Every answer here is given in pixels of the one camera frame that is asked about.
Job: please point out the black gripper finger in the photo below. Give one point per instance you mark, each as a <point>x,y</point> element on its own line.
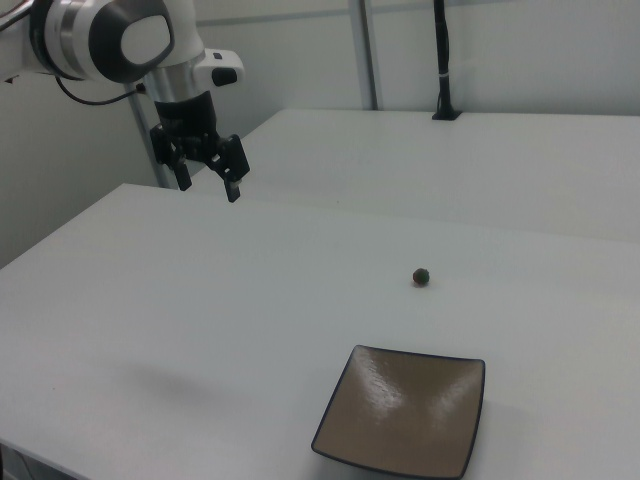
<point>181,172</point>
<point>232,165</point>

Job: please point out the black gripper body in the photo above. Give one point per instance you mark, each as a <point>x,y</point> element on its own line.
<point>185,122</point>

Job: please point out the red strawberry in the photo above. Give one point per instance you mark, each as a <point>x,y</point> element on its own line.
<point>421,277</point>

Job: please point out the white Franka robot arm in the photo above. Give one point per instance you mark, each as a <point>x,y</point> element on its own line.
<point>75,30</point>

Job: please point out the square brown ceramic plate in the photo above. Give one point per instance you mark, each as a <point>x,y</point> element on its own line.
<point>400,410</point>

